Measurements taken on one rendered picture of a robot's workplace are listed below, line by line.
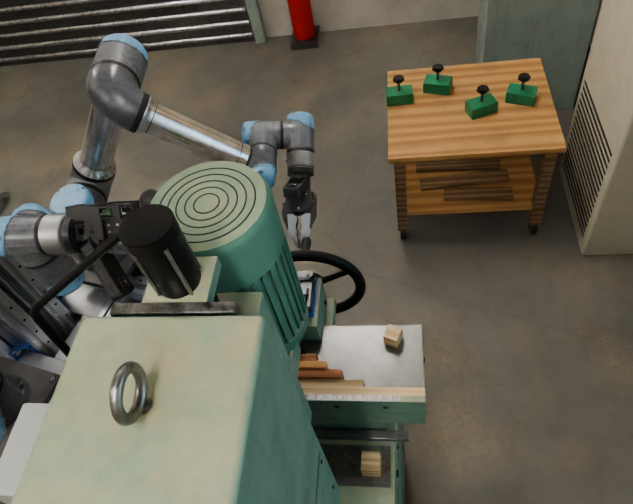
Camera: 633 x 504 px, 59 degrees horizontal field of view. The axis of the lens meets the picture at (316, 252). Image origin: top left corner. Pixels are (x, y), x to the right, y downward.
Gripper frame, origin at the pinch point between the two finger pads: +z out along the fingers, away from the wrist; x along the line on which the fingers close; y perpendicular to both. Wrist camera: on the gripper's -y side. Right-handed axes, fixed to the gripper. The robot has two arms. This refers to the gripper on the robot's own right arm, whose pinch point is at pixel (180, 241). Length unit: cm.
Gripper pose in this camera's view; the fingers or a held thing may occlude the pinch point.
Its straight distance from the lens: 98.7
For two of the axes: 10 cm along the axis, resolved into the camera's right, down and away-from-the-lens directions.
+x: 1.7, -2.1, 9.6
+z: 9.8, -0.3, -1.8
